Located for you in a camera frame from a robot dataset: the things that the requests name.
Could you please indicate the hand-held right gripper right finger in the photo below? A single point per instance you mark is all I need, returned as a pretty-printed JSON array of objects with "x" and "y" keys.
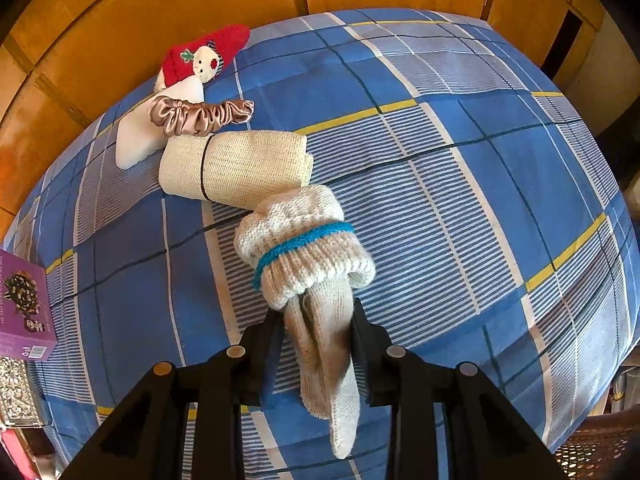
[{"x": 365, "y": 345}]

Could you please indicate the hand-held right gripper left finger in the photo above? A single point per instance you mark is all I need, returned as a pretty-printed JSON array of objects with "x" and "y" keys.
[{"x": 272, "y": 355}]

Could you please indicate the white knit sock teal band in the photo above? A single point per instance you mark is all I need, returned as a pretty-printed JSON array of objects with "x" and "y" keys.
[{"x": 300, "y": 240}]

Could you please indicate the beige bandage roll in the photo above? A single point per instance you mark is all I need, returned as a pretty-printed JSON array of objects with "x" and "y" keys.
[{"x": 240, "y": 165}]

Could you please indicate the mauve satin scrunchie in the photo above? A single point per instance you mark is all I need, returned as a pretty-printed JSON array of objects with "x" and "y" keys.
[{"x": 200, "y": 117}]

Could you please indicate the white foam block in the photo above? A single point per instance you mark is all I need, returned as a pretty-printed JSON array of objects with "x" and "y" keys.
[{"x": 140, "y": 135}]

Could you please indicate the red snowman sock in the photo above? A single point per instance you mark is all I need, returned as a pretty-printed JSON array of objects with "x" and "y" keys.
[{"x": 185, "y": 60}]

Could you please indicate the blue plaid bed sheet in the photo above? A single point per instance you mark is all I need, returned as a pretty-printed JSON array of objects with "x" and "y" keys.
[{"x": 450, "y": 210}]

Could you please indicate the purple carton box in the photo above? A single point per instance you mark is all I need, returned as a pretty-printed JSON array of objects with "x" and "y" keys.
[{"x": 25, "y": 300}]

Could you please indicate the rattan chair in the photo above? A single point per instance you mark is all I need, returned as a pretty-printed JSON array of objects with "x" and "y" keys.
[{"x": 600, "y": 450}]

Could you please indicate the ornate silver tissue box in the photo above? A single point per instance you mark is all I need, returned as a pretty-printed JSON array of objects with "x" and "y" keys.
[{"x": 17, "y": 390}]

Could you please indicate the wooden wardrobe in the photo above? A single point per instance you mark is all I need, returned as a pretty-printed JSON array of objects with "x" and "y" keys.
[{"x": 150, "y": 0}]

